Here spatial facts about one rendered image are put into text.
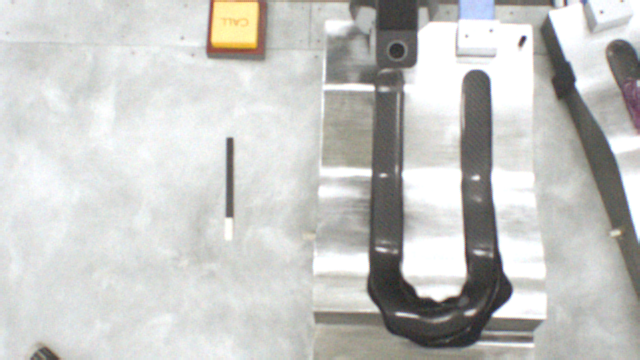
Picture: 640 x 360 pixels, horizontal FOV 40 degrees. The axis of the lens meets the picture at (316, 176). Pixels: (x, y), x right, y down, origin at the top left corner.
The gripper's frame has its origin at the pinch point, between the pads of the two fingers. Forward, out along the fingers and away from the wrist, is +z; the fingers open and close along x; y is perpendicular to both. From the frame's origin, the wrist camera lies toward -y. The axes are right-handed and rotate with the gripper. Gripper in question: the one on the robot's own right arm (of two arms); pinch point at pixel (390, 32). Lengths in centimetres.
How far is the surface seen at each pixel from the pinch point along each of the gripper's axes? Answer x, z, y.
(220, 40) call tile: 22.5, 6.9, 1.5
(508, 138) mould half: -14.8, 2.3, -12.7
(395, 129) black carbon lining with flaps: -0.9, 2.6, -11.8
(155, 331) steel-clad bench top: 28.7, 10.8, -37.0
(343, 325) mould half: 4.8, 4.2, -36.0
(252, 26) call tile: 18.3, 6.9, 3.6
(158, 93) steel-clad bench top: 31.2, 10.6, -4.9
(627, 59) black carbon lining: -30.7, 5.7, -0.5
